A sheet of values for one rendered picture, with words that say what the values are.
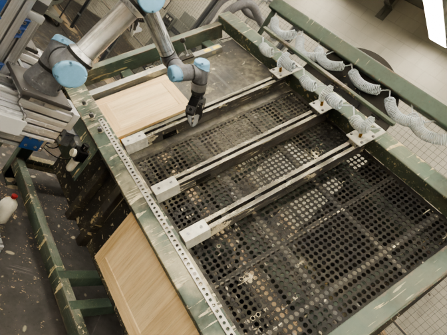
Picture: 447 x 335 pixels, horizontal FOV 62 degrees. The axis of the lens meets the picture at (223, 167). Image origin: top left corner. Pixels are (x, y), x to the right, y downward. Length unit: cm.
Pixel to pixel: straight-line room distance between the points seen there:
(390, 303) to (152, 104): 163
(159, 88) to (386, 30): 560
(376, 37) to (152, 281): 629
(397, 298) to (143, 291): 120
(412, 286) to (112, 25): 153
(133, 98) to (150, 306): 121
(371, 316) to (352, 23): 660
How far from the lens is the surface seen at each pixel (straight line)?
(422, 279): 174
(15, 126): 163
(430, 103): 246
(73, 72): 154
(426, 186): 199
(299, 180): 184
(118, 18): 153
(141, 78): 252
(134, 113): 228
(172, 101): 232
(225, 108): 221
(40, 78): 171
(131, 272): 213
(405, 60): 716
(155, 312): 200
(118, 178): 192
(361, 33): 758
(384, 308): 163
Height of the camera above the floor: 166
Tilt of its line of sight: 14 degrees down
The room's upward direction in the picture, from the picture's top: 41 degrees clockwise
